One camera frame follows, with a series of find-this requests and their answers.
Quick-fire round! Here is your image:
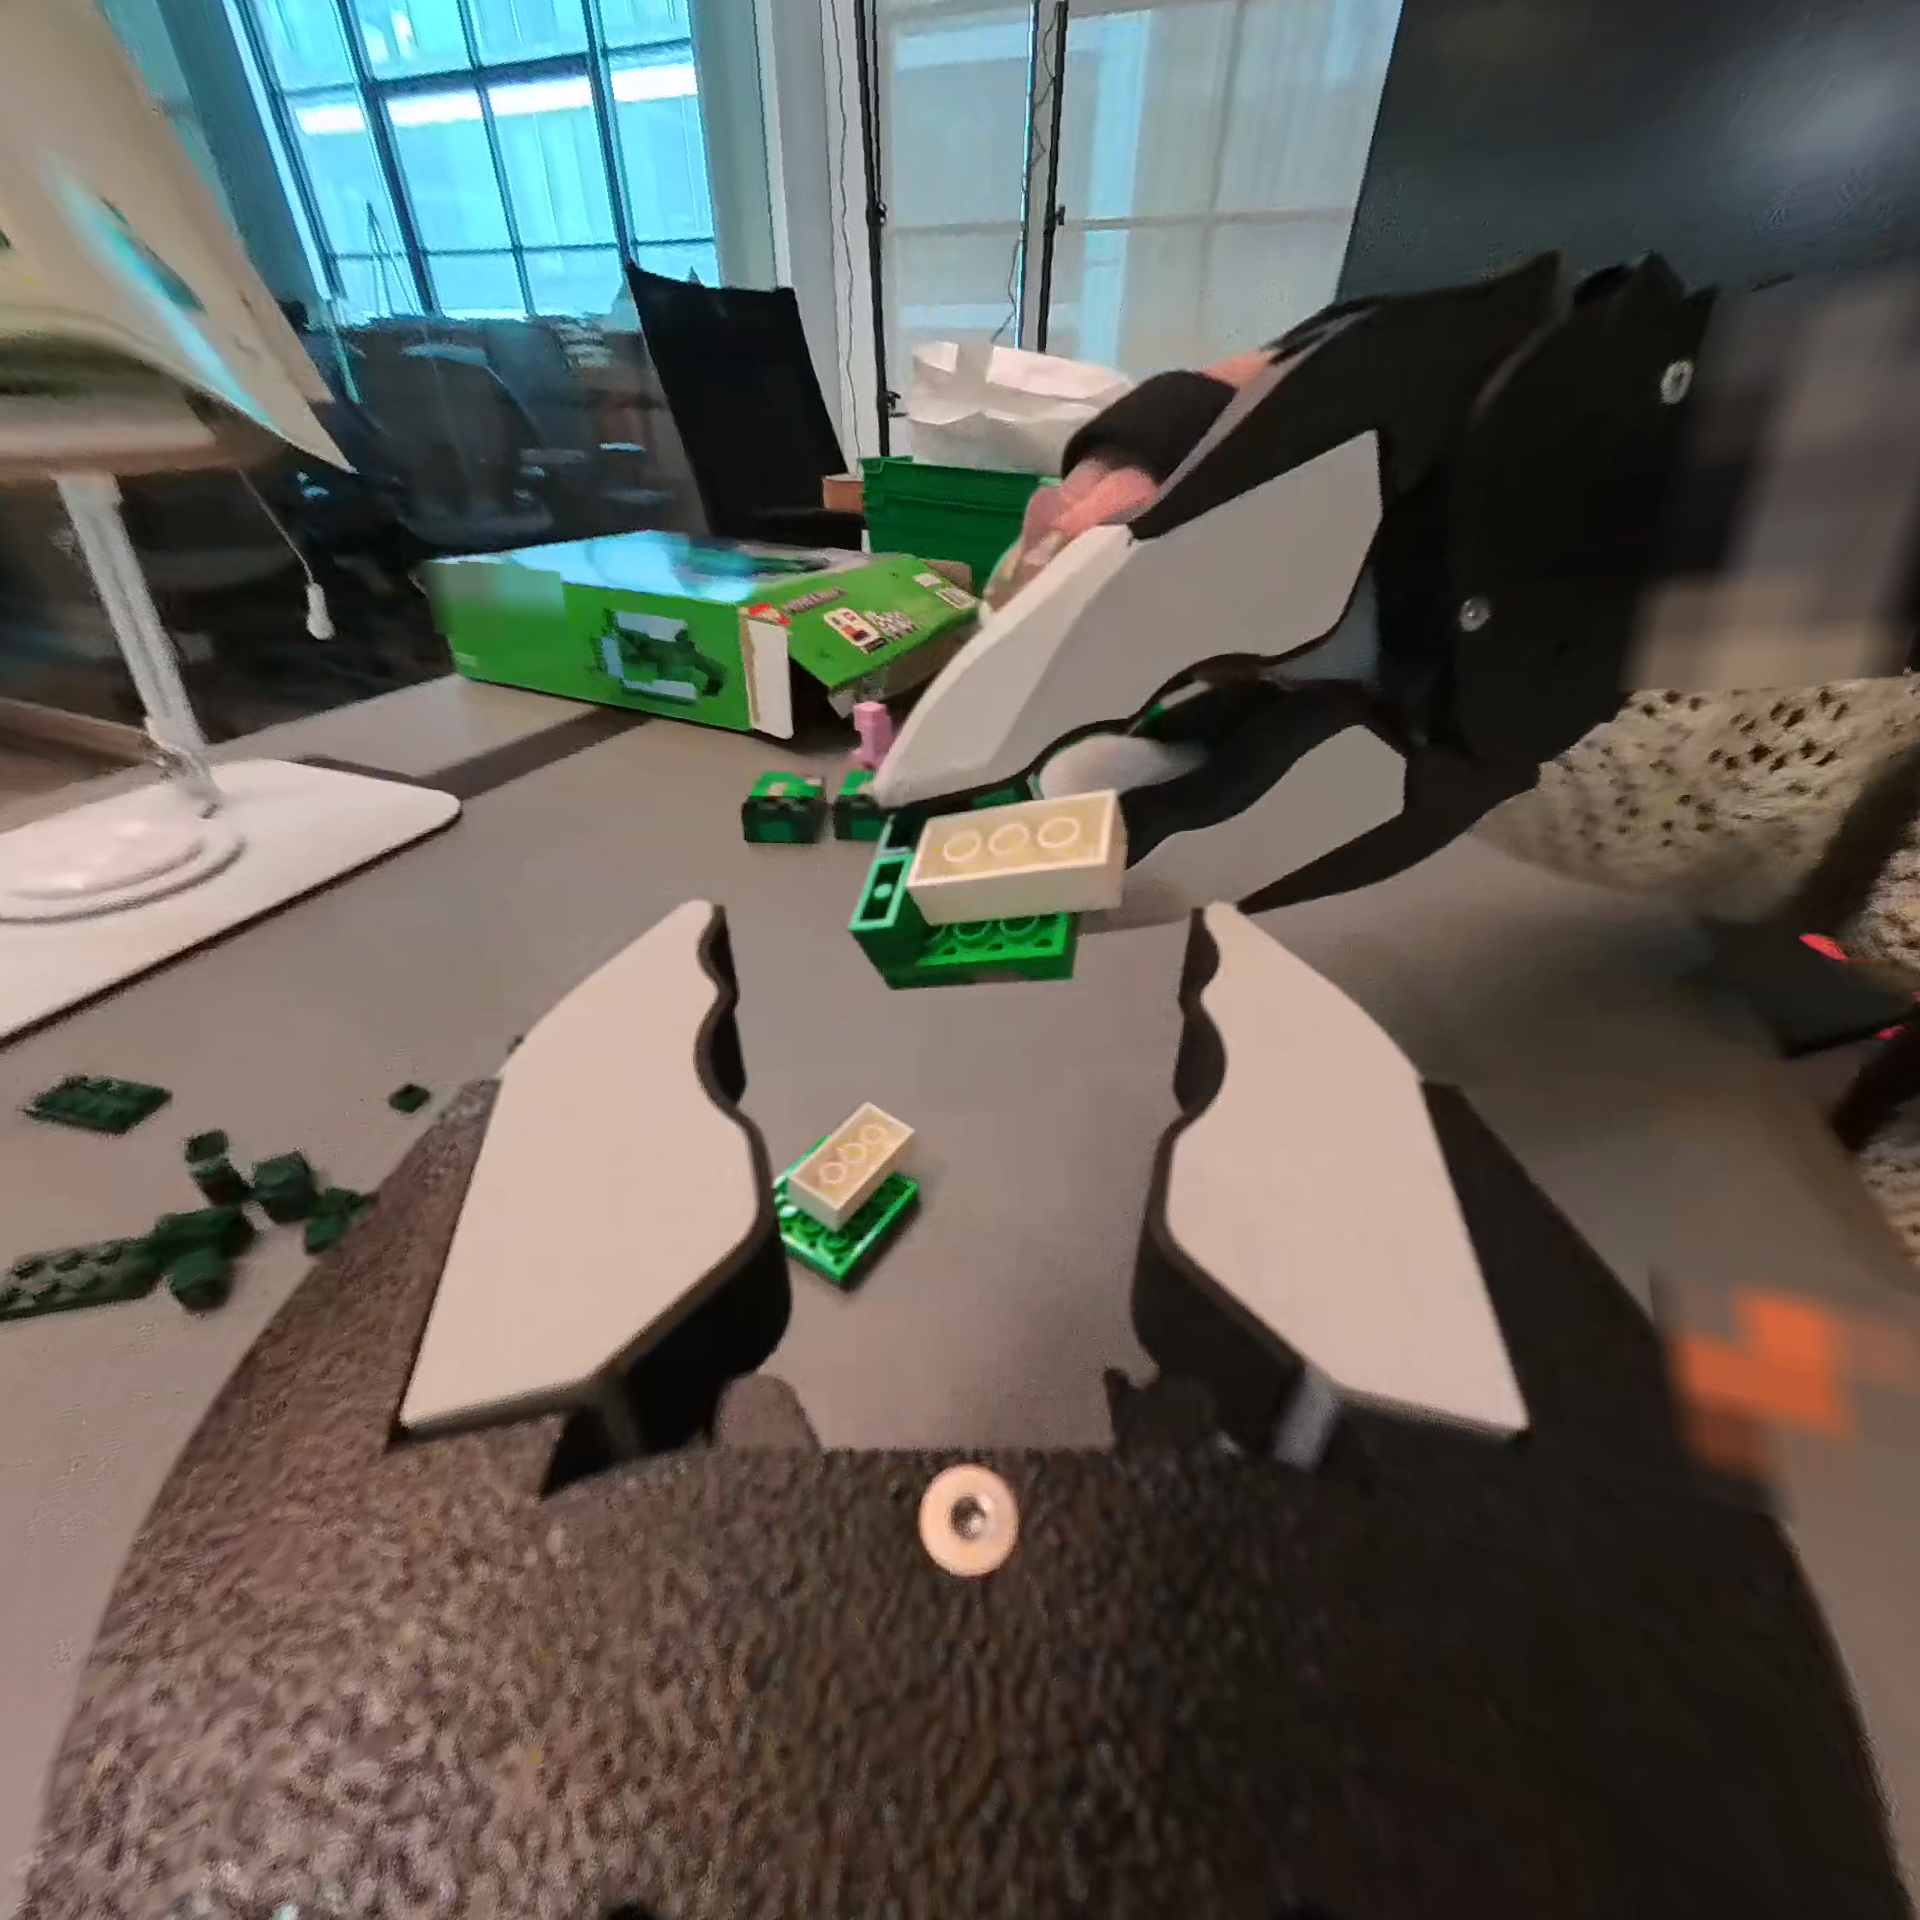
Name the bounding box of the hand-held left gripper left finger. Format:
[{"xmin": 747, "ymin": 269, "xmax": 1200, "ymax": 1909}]
[{"xmin": 397, "ymin": 896, "xmax": 793, "ymax": 1440}]

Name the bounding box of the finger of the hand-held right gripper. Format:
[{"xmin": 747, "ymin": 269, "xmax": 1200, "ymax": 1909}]
[
  {"xmin": 1033, "ymin": 724, "xmax": 1414, "ymax": 906},
  {"xmin": 867, "ymin": 428, "xmax": 1383, "ymax": 813}
]

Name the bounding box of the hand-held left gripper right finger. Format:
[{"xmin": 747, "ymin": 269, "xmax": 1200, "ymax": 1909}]
[{"xmin": 1131, "ymin": 896, "xmax": 1532, "ymax": 1470}]

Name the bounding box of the green lego plate cream brick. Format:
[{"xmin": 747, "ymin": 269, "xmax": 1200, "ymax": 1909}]
[
  {"xmin": 769, "ymin": 1104, "xmax": 920, "ymax": 1289},
  {"xmin": 848, "ymin": 788, "xmax": 1127, "ymax": 993}
]

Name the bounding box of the dark green lego piece pile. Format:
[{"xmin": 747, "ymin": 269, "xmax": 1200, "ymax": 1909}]
[{"xmin": 0, "ymin": 1082, "xmax": 439, "ymax": 1324}]

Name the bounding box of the person's right forearm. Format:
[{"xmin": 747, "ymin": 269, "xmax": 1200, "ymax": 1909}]
[{"xmin": 1477, "ymin": 676, "xmax": 1920, "ymax": 972}]

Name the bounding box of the large green creeper build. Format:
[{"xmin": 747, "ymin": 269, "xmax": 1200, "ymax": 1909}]
[{"xmin": 861, "ymin": 457, "xmax": 1062, "ymax": 601}]

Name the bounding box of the dark green flat lego plate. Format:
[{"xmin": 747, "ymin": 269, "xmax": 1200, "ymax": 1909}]
[{"xmin": 20, "ymin": 1073, "xmax": 173, "ymax": 1135}]

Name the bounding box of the green lego set box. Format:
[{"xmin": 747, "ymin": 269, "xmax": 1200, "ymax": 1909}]
[{"xmin": 420, "ymin": 527, "xmax": 987, "ymax": 740}]

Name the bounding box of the lego instruction booklet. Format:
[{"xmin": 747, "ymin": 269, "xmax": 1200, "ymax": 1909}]
[{"xmin": 0, "ymin": 0, "xmax": 359, "ymax": 479}]

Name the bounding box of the person's right hand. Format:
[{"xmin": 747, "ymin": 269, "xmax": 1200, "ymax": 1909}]
[{"xmin": 982, "ymin": 348, "xmax": 1286, "ymax": 605}]

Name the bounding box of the white plastic bag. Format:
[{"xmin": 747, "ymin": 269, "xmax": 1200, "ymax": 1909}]
[{"xmin": 904, "ymin": 338, "xmax": 1135, "ymax": 473}]

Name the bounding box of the black light stand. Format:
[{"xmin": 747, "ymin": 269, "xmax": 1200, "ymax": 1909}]
[
  {"xmin": 852, "ymin": 0, "xmax": 897, "ymax": 461},
  {"xmin": 1029, "ymin": 0, "xmax": 1072, "ymax": 351}
]

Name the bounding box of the black office chair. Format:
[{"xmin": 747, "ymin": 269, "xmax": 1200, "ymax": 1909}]
[{"xmin": 620, "ymin": 264, "xmax": 867, "ymax": 553}]

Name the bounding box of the white book stand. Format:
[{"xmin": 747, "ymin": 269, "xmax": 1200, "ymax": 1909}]
[{"xmin": 0, "ymin": 414, "xmax": 466, "ymax": 1038}]

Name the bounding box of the dark object red mark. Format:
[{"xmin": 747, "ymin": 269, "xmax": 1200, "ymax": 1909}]
[{"xmin": 1712, "ymin": 917, "xmax": 1920, "ymax": 1154}]

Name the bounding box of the white hanging cord plug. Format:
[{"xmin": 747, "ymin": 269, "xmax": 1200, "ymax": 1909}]
[{"xmin": 237, "ymin": 466, "xmax": 336, "ymax": 647}]

